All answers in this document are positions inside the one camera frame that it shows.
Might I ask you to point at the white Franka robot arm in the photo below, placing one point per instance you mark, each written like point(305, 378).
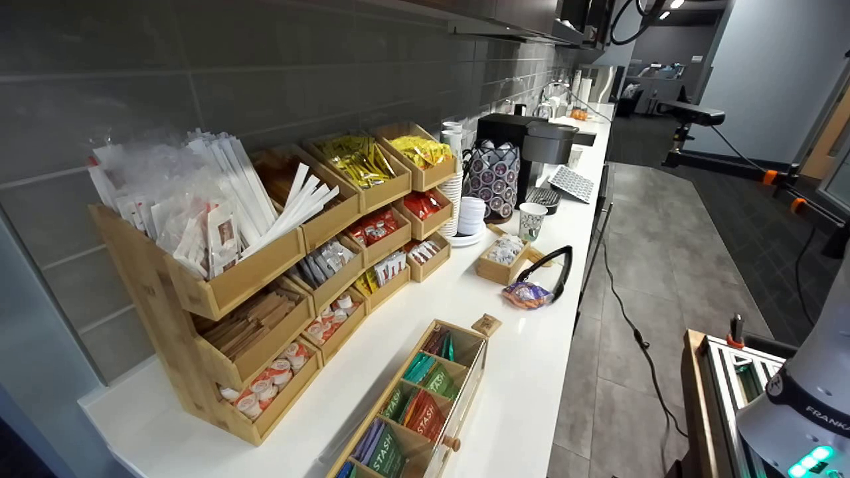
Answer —
point(813, 381)

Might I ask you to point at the white striped packets pile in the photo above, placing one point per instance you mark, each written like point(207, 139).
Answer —
point(422, 254)

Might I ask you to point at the red packets pile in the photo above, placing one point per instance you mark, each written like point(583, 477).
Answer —
point(376, 229)
point(422, 207)

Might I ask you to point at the white round plate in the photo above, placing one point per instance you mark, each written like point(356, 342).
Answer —
point(465, 240)

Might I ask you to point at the white cup lids stack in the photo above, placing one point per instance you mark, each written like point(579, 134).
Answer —
point(470, 216)

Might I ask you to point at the yellow white packets pile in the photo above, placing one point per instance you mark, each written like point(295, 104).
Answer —
point(382, 273)

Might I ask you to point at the paper cup stack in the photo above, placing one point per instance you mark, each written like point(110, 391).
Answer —
point(451, 177)

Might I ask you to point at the small bamboo tray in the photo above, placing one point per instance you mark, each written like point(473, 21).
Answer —
point(494, 269)

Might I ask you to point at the grey white creamer packets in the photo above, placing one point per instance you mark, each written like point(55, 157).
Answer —
point(326, 262)

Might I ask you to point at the small sugar packet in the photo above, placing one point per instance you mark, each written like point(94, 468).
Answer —
point(487, 326)

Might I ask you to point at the dark tea bags row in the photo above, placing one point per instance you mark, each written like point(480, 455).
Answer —
point(442, 347)

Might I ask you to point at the single printed paper cup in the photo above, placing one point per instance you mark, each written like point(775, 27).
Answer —
point(531, 223)

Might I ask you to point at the colourful foil packet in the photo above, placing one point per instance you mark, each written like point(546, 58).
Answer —
point(523, 296)

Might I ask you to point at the white red sugar packets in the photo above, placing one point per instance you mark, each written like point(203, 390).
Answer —
point(267, 387)
point(330, 321)

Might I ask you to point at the white wrapped stirrers bundle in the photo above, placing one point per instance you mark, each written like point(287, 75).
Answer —
point(300, 200)

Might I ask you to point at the bamboo tea box clear lid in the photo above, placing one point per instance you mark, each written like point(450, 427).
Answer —
point(469, 373)

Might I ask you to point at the black coffee machine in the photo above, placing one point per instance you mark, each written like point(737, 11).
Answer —
point(519, 134)

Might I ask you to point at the grey flat device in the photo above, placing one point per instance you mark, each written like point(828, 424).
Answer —
point(571, 184)

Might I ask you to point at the red tea bags row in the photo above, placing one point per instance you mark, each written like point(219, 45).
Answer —
point(419, 416)

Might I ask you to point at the brown wooden stirrers pile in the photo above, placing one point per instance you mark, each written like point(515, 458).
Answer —
point(253, 322)

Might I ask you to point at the small orange object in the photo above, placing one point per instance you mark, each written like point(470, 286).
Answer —
point(579, 114)

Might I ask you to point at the purple green tea bags row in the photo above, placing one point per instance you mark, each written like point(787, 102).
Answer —
point(378, 451)

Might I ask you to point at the clear wrapped cutlery packets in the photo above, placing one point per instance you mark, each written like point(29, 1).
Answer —
point(176, 196)

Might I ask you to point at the bamboo tiered organizer rack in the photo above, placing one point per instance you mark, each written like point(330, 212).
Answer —
point(167, 302)

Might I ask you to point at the black tripod orange joints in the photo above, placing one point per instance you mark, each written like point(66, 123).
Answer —
point(692, 114)

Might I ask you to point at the wooden framed room door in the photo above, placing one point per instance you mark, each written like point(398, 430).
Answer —
point(826, 142)

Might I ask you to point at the wall cabinet carcass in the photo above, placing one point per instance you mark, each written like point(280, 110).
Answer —
point(479, 18)

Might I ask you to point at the robot base cart frame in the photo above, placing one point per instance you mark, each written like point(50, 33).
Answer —
point(694, 400)

